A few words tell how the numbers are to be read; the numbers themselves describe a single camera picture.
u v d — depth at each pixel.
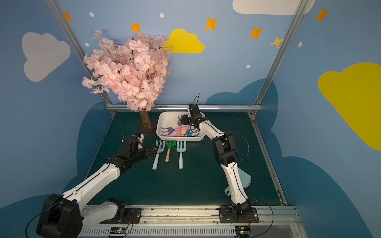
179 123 1.15
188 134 1.08
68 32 0.77
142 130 1.11
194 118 0.85
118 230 0.72
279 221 0.73
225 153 0.63
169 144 1.01
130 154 0.65
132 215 0.73
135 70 0.70
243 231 0.73
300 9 0.70
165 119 1.16
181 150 0.99
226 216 0.74
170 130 1.10
